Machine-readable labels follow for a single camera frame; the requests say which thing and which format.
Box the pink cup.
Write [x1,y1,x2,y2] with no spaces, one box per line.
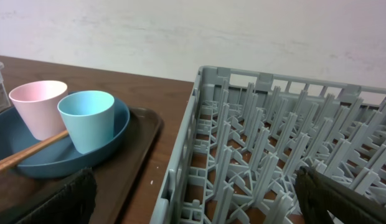
[9,80,68,141]

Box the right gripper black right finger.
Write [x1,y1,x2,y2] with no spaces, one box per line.
[294,166,386,224]

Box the grey dishwasher rack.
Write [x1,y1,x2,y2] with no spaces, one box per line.
[151,66,386,223]

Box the light blue cup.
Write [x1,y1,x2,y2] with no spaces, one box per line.
[57,90,115,154]

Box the wooden chopstick left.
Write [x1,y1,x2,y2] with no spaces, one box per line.
[0,129,69,170]

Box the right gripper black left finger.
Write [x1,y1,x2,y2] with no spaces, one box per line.
[17,169,97,224]

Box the dark blue plate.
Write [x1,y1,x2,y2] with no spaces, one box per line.
[0,97,130,178]

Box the brown plastic tray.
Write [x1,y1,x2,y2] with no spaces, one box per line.
[0,107,162,223]

